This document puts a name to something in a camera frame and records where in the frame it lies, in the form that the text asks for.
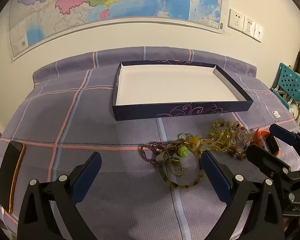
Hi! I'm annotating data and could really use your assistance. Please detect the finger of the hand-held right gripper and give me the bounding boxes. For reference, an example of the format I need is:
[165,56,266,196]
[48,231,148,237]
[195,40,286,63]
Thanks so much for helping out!
[269,124,300,172]
[246,144,291,180]

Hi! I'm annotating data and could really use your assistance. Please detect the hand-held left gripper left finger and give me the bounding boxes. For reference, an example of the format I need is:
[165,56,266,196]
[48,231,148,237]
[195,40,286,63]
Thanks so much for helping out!
[17,151,102,240]

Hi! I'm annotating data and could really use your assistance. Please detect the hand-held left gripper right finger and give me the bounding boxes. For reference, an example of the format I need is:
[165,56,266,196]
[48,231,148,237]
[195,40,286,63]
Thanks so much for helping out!
[199,150,285,240]

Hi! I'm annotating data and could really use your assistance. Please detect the orange smartwatch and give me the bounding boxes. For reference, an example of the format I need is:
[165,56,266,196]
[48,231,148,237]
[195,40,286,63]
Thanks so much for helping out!
[255,127,282,155]

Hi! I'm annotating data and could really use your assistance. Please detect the clear amber flower bead necklace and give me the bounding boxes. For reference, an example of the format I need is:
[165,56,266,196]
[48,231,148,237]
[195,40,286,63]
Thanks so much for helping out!
[227,122,253,159]

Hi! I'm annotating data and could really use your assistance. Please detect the yellow bead necklace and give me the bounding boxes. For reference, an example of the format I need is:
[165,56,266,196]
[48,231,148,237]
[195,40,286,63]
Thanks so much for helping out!
[180,120,238,153]

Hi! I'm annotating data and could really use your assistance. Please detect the tortoiseshell bangle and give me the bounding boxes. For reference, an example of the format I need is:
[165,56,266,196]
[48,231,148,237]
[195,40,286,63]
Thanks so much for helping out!
[158,141,205,188]

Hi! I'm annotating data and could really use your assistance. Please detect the purple bead bracelet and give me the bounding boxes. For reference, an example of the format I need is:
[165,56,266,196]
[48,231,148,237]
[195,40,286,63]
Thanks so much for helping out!
[140,142,170,165]

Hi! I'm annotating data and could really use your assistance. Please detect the dark blue cardboard tray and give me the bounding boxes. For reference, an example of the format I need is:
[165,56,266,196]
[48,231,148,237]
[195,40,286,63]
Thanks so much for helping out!
[112,60,254,122]

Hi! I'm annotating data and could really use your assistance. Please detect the purple plaid blanket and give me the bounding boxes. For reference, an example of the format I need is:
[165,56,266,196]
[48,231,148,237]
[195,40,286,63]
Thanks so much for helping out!
[0,46,300,240]

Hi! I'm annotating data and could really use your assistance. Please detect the teal plastic chair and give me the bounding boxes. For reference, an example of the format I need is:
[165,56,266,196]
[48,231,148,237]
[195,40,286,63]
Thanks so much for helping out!
[270,62,300,108]

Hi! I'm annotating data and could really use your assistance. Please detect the black smartphone with orange edge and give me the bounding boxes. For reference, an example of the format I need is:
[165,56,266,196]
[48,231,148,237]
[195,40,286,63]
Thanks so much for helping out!
[0,140,27,214]

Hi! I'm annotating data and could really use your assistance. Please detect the colourful wall map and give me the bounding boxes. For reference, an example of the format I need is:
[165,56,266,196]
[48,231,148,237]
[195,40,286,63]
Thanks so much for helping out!
[9,0,225,62]

